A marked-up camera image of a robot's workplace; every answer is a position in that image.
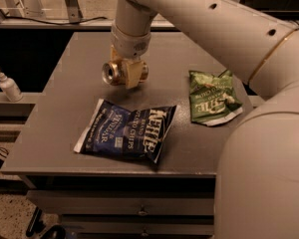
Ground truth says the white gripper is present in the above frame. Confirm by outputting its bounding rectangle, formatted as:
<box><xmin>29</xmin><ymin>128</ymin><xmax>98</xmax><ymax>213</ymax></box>
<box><xmin>110</xmin><ymin>24</ymin><xmax>150</xmax><ymax>89</ymax></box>

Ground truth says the orange soda can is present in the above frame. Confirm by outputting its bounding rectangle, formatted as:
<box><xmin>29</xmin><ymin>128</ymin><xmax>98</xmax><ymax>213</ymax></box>
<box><xmin>102</xmin><ymin>61</ymin><xmax>149</xmax><ymax>86</ymax></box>

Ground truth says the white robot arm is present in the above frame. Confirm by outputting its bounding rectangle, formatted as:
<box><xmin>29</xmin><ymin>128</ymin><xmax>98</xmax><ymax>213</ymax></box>
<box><xmin>114</xmin><ymin>0</ymin><xmax>299</xmax><ymax>239</ymax></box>

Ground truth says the blue Kettle chips bag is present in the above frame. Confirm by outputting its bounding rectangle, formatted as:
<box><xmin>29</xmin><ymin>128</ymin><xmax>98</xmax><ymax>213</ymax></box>
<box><xmin>74</xmin><ymin>99</ymin><xmax>176</xmax><ymax>163</ymax></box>

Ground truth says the green Kettle chips bag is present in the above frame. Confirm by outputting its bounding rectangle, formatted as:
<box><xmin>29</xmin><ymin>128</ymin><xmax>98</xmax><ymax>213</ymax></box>
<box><xmin>189</xmin><ymin>70</ymin><xmax>243</xmax><ymax>126</ymax></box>

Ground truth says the grey drawer cabinet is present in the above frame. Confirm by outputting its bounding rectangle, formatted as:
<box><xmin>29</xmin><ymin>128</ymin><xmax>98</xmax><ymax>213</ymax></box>
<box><xmin>0</xmin><ymin>31</ymin><xmax>257</xmax><ymax>239</ymax></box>

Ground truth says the white pump bottle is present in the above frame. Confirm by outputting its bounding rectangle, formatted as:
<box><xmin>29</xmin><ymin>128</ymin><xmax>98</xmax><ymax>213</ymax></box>
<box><xmin>0</xmin><ymin>70</ymin><xmax>23</xmax><ymax>102</ymax></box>

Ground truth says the metal drawer knob upper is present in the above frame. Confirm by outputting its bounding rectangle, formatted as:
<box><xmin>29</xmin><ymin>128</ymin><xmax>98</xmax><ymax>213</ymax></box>
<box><xmin>138</xmin><ymin>205</ymin><xmax>149</xmax><ymax>217</ymax></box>

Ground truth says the metal drawer knob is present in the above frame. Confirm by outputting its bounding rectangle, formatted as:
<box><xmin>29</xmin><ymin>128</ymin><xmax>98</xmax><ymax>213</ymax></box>
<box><xmin>138</xmin><ymin>205</ymin><xmax>149</xmax><ymax>217</ymax></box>
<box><xmin>141</xmin><ymin>229</ymin><xmax>150</xmax><ymax>237</ymax></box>

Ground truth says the metal drawer knob lower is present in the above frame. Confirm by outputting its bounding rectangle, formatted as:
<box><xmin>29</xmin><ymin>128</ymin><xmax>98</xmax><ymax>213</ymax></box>
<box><xmin>141</xmin><ymin>229</ymin><xmax>150</xmax><ymax>237</ymax></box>

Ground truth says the black caster wheel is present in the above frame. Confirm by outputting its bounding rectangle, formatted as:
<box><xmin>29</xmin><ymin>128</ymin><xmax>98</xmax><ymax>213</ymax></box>
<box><xmin>25</xmin><ymin>207</ymin><xmax>66</xmax><ymax>239</ymax></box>

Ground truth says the black cable on ledge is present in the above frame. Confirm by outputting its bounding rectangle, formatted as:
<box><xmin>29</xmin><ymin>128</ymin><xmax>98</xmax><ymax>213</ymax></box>
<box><xmin>0</xmin><ymin>10</ymin><xmax>108</xmax><ymax>26</ymax></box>

